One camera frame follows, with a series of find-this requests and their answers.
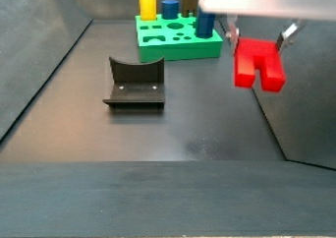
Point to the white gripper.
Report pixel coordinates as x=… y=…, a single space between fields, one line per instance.
x=298 y=9

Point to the red double-square block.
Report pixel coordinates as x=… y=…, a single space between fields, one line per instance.
x=257 y=56

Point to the brown double-leg block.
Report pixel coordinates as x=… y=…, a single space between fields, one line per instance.
x=189 y=8

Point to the green shape-sorter board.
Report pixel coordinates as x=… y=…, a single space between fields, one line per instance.
x=170 y=39

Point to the yellow square block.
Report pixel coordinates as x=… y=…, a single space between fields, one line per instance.
x=146 y=8

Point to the black curved regrasp stand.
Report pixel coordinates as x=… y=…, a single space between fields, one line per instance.
x=137 y=83

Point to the blue hexagonal peg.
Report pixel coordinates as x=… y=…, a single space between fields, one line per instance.
x=204 y=24

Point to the blue cylinder peg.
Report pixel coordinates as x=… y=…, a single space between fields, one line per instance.
x=169 y=9

